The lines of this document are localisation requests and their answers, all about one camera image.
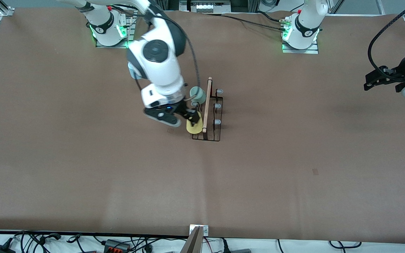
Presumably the white power strip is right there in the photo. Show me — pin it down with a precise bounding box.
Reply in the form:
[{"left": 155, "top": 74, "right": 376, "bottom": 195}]
[{"left": 180, "top": 0, "right": 231, "bottom": 14}]

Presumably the long black braided cable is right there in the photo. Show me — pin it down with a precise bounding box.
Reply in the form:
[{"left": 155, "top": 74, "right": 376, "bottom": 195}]
[{"left": 202, "top": 13, "right": 287, "bottom": 32}]

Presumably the small metal bracket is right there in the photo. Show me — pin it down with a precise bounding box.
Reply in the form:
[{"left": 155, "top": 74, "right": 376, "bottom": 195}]
[{"left": 189, "top": 225, "right": 209, "bottom": 236}]

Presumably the short black cable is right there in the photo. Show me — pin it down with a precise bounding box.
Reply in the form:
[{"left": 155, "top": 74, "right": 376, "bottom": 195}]
[{"left": 255, "top": 10, "right": 289, "bottom": 23}]

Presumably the black tangled cable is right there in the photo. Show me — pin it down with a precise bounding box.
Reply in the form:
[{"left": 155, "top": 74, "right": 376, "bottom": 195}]
[{"left": 13, "top": 230, "right": 62, "bottom": 253}]

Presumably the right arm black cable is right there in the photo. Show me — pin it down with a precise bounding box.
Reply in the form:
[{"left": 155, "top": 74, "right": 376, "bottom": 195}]
[{"left": 111, "top": 4, "right": 201, "bottom": 88}]

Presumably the black wire cup holder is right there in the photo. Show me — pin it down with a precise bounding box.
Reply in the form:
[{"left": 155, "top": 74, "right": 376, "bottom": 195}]
[{"left": 189, "top": 77, "right": 224, "bottom": 142}]

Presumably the black orange connector block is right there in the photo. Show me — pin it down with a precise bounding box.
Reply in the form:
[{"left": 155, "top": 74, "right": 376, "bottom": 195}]
[{"left": 103, "top": 239, "right": 131, "bottom": 253}]

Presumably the teal plastic cup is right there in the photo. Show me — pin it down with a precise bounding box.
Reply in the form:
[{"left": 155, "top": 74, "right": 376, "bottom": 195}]
[{"left": 190, "top": 86, "right": 207, "bottom": 104}]

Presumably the aluminium camera post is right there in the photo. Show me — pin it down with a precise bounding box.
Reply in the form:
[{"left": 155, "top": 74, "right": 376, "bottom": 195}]
[{"left": 180, "top": 226, "right": 204, "bottom": 253}]

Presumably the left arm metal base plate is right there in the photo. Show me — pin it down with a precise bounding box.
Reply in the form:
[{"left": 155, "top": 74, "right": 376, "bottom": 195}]
[{"left": 282, "top": 40, "right": 319, "bottom": 54}]

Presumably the light blue plastic cup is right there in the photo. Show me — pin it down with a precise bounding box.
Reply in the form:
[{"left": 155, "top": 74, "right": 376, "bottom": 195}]
[{"left": 128, "top": 63, "right": 142, "bottom": 80}]

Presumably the brown table cover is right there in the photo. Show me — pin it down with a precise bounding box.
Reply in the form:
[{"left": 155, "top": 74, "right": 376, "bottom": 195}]
[{"left": 0, "top": 8, "right": 405, "bottom": 245}]

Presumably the yellow plastic cup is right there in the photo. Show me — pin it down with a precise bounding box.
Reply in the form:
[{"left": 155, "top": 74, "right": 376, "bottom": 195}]
[{"left": 186, "top": 112, "right": 203, "bottom": 134}]

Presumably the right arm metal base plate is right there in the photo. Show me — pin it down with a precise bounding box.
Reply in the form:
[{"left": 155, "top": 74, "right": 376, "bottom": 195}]
[{"left": 95, "top": 38, "right": 133, "bottom": 48}]

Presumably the black looped cable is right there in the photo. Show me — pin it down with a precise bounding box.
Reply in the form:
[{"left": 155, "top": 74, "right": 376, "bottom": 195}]
[{"left": 328, "top": 240, "right": 362, "bottom": 248}]

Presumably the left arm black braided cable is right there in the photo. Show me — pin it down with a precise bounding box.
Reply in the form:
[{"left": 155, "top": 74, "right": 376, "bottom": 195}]
[{"left": 368, "top": 0, "right": 405, "bottom": 83}]

